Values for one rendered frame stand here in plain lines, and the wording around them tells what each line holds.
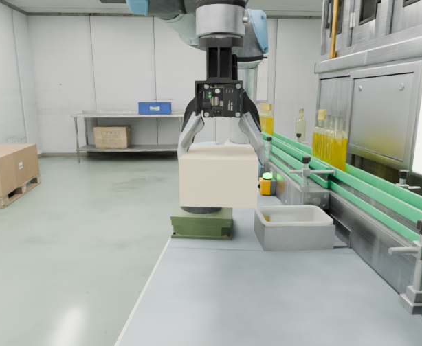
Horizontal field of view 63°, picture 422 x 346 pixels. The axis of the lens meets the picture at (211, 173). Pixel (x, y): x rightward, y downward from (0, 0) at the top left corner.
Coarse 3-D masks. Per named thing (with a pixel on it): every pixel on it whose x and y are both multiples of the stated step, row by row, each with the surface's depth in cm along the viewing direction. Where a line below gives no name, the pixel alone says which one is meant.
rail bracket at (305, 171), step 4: (304, 160) 121; (308, 160) 121; (304, 164) 122; (308, 164) 122; (304, 168) 122; (308, 168) 122; (332, 168) 124; (336, 168) 122; (292, 172) 122; (296, 172) 122; (300, 172) 122; (304, 172) 122; (308, 172) 122; (312, 172) 123; (316, 172) 123; (320, 172) 123; (324, 172) 123; (328, 172) 123; (332, 172) 123; (336, 172) 123; (304, 176) 123; (304, 180) 123; (304, 184) 123; (300, 188) 125; (304, 188) 123; (308, 188) 123
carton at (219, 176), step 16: (192, 160) 53; (208, 160) 52; (224, 160) 52; (240, 160) 52; (256, 160) 52; (192, 176) 53; (208, 176) 53; (224, 176) 53; (240, 176) 53; (256, 176) 52; (192, 192) 54; (208, 192) 54; (224, 192) 53; (240, 192) 53; (256, 192) 53
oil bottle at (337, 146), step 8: (336, 136) 128; (344, 136) 128; (328, 144) 133; (336, 144) 129; (344, 144) 129; (328, 152) 133; (336, 152) 129; (344, 152) 129; (328, 160) 133; (336, 160) 130; (344, 160) 130; (344, 168) 131
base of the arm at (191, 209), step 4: (184, 208) 120; (188, 208) 119; (192, 208) 118; (196, 208) 118; (200, 208) 117; (204, 208) 117; (208, 208) 118; (212, 208) 119; (216, 208) 120; (220, 208) 122; (192, 212) 118; (196, 212) 118; (200, 212) 118; (204, 212) 118; (208, 212) 118; (212, 212) 119
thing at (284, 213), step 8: (256, 208) 119; (264, 208) 121; (272, 208) 121; (280, 208) 121; (288, 208) 121; (296, 208) 122; (304, 208) 122; (312, 208) 122; (272, 216) 122; (280, 216) 122; (288, 216) 122; (296, 216) 122; (304, 216) 122; (312, 216) 122; (320, 216) 116; (328, 216) 111; (272, 224) 105; (280, 224) 105; (288, 224) 105; (296, 224) 106; (304, 224) 106; (312, 224) 106; (320, 224) 106; (328, 224) 106
